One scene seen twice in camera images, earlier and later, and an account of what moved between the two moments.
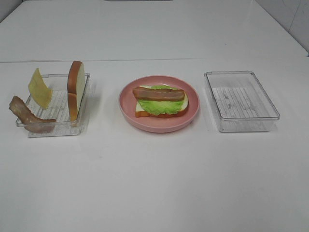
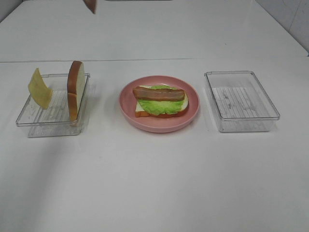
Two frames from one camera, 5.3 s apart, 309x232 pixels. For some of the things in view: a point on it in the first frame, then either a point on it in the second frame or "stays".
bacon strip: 29,121 -> 91,5
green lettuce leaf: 161,107 stays
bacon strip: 150,94 stays
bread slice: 141,111 stays
